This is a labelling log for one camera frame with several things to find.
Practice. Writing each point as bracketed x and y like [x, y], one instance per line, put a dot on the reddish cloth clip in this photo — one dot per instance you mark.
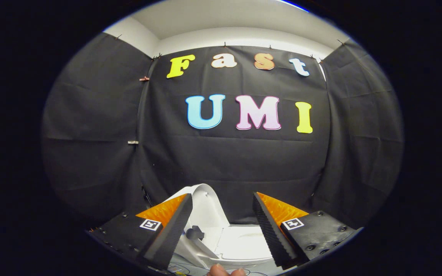
[144, 78]

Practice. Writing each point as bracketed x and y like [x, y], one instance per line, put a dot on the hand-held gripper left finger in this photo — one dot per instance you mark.
[170, 238]

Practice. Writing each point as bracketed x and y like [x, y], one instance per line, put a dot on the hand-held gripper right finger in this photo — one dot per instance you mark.
[273, 238]

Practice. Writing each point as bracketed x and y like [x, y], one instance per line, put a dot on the white toilet lid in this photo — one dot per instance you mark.
[210, 209]

